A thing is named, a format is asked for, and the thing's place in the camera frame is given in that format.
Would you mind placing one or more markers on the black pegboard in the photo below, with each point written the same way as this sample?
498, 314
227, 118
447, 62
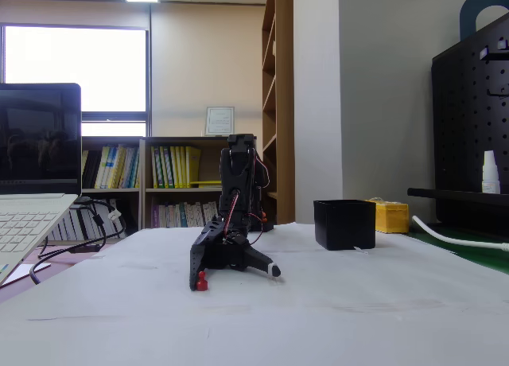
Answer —
457, 123

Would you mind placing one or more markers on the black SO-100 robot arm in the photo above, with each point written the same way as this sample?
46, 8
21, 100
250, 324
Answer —
238, 171

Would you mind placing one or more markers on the tall wooden bookshelf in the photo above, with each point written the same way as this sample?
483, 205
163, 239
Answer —
284, 103

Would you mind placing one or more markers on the office window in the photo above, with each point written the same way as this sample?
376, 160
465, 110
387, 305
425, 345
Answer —
75, 67

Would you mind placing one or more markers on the black pegboard shelf rail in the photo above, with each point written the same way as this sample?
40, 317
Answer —
445, 194

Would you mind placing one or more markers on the dark teal arch board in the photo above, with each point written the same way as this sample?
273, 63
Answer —
469, 8

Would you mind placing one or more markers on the black square container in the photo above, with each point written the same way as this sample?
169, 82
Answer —
344, 226

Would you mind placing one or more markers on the low wooden bookcase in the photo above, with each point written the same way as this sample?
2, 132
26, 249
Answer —
111, 140
142, 183

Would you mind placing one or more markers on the white laptop with dark screen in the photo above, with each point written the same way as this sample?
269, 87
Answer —
40, 143

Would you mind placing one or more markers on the flat-lying yellow book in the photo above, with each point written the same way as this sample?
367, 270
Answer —
207, 183

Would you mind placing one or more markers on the white paper table covering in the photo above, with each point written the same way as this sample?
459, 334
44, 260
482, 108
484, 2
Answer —
278, 322

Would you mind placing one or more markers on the white pegboard clip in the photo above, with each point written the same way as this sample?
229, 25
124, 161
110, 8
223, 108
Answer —
484, 53
503, 44

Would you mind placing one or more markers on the upright yellow book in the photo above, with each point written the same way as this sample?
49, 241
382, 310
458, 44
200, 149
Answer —
194, 163

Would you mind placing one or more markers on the orange black table clamp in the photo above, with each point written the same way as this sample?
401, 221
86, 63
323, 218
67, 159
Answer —
263, 224

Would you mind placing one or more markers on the green desk mat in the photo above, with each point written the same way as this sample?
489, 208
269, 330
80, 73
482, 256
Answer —
489, 258

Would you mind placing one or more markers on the framed certificate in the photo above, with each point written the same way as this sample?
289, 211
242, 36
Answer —
220, 121

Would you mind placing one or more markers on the yellow cardboard box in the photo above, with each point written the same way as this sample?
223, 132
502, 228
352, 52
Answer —
391, 219

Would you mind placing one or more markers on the white dropper bottle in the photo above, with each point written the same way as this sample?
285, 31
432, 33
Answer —
490, 175

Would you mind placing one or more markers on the small red pawn piece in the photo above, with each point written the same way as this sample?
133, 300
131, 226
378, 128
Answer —
202, 284

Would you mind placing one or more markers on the white notepad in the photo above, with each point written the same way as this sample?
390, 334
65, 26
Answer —
28, 272

